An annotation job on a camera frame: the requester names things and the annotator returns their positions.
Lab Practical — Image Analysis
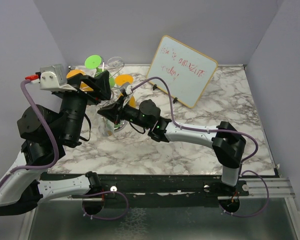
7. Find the green plastic wine glass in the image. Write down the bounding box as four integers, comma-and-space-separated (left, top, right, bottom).
84, 54, 105, 77

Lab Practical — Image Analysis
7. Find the clear wine glass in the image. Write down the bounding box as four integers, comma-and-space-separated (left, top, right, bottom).
107, 56, 125, 77
97, 114, 115, 137

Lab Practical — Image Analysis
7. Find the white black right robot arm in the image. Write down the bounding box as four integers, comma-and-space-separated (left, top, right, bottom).
97, 97, 246, 196

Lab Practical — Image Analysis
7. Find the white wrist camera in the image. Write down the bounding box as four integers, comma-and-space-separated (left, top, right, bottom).
25, 64, 74, 92
118, 82, 134, 99

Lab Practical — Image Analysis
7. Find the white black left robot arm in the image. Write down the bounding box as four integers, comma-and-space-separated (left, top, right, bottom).
0, 69, 112, 217

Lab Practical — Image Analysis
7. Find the black aluminium table frame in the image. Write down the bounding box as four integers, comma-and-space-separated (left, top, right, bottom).
29, 172, 296, 210

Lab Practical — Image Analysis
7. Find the chrome wine glass rack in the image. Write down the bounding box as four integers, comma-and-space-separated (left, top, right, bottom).
72, 56, 130, 132

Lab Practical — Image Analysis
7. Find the clear wine glass front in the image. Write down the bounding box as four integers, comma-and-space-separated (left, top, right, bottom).
97, 114, 115, 137

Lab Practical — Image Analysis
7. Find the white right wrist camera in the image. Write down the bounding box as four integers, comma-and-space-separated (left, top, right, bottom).
118, 82, 134, 99

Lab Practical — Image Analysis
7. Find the orange plastic goblet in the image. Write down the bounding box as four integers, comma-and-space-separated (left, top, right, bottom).
114, 74, 136, 107
66, 69, 93, 93

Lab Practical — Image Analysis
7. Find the orange plastic goblet front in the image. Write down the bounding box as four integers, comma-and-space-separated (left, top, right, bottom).
114, 74, 136, 107

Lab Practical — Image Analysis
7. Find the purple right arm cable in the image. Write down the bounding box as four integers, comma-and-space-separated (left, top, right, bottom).
129, 76, 270, 218

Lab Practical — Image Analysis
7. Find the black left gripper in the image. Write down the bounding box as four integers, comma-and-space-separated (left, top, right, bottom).
60, 70, 113, 144

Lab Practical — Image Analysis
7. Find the yellow framed whiteboard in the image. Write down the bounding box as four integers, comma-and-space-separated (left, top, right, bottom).
146, 35, 218, 108

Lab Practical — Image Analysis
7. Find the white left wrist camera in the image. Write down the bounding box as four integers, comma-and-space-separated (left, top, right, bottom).
25, 64, 74, 92

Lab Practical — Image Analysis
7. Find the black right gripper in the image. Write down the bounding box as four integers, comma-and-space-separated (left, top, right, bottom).
97, 96, 150, 130

